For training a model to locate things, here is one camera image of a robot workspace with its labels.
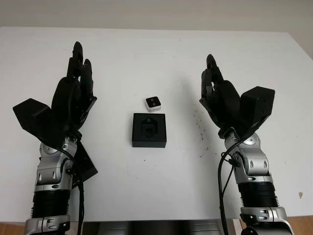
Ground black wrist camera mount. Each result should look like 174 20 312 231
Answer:
12 97 81 149
239 86 276 143

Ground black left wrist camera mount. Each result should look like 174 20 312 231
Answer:
12 97 81 149

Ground small silver depth camera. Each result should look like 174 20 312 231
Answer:
144 96 161 113

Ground black RealSense box lid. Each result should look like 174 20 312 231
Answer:
72 141 99 184

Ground dark grey robot torso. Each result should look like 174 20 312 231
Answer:
83 219 230 235

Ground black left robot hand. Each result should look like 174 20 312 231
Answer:
51 41 98 138

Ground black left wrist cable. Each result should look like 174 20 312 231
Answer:
58 145 86 235

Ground black camera box base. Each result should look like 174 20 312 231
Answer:
131 112 167 148

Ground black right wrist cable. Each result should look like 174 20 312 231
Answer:
218 137 245 235

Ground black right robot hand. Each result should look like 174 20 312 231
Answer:
199 54 246 138

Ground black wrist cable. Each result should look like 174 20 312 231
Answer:
218 137 245 235
58 145 86 235

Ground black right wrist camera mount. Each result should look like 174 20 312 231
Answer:
239 86 276 143

